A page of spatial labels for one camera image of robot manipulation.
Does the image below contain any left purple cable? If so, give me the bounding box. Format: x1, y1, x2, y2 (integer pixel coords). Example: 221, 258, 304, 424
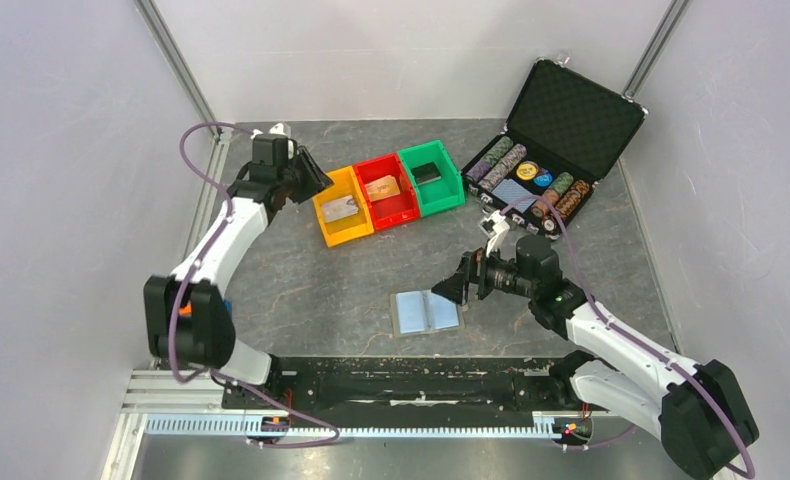
168, 121, 341, 450

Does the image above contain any black poker chip case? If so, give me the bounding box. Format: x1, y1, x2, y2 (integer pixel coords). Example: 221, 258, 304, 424
461, 58, 648, 238

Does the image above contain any white credit card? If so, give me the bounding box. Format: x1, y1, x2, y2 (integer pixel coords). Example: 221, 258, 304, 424
321, 196, 359, 223

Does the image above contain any green plastic bin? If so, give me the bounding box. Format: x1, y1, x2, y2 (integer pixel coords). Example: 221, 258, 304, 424
397, 140, 465, 217

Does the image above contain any tan card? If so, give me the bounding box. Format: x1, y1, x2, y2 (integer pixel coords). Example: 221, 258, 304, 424
364, 175, 401, 203

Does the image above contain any aluminium frame post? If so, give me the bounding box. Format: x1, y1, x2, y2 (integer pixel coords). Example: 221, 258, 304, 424
623, 0, 691, 99
133, 0, 217, 122

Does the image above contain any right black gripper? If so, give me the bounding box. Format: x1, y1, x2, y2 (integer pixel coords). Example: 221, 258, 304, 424
431, 238, 537, 306

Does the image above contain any yellow dealer button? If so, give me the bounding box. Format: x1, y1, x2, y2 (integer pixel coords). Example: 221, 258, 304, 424
516, 161, 540, 181

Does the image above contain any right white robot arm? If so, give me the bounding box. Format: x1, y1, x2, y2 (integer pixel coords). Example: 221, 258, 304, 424
432, 235, 760, 479

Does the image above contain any right aluminium frame post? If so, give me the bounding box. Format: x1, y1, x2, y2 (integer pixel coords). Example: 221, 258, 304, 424
623, 0, 691, 99

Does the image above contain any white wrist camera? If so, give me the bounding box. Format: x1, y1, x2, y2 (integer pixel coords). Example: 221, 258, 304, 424
479, 211, 510, 257
268, 122, 297, 160

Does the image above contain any yellow plastic bin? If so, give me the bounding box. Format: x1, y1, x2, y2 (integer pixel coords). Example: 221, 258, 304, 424
313, 166, 374, 248

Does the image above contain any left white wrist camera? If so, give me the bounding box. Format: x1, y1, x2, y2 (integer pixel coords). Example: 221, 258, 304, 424
268, 122, 297, 160

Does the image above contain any left aluminium frame post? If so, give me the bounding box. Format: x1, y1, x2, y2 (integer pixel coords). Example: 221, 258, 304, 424
133, 0, 217, 122

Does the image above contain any grey card holder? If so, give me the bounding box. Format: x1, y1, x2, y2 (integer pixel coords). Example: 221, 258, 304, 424
390, 290, 465, 337

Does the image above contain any blue playing card deck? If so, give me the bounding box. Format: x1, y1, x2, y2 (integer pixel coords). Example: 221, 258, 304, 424
492, 179, 536, 213

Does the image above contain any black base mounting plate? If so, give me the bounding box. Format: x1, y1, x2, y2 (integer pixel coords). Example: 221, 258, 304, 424
221, 357, 615, 429

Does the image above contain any purple poker chip row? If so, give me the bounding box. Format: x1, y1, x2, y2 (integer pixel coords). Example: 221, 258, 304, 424
465, 144, 527, 191

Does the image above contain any brown poker chip row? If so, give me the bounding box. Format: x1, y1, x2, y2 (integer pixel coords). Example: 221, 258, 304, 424
530, 172, 592, 220

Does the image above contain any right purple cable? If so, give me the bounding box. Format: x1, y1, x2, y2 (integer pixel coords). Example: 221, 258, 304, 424
497, 193, 757, 480

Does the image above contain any blue dealer button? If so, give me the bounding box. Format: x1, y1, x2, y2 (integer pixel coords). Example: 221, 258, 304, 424
533, 170, 554, 188

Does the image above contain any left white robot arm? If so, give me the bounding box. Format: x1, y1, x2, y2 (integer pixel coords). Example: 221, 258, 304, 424
143, 123, 333, 408

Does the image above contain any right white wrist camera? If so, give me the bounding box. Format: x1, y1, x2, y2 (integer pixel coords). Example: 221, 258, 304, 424
479, 211, 510, 257

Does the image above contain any silver card in yellow bin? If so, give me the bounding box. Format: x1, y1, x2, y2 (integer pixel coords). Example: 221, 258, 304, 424
328, 195, 359, 216

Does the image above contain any red plastic bin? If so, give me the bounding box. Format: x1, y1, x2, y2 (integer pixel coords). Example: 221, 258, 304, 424
353, 153, 420, 232

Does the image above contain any purple cable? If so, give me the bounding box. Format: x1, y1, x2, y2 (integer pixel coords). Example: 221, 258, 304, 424
497, 193, 757, 480
168, 121, 341, 450

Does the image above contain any green poker chip row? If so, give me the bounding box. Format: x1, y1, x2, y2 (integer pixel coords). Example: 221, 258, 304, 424
482, 136, 515, 168

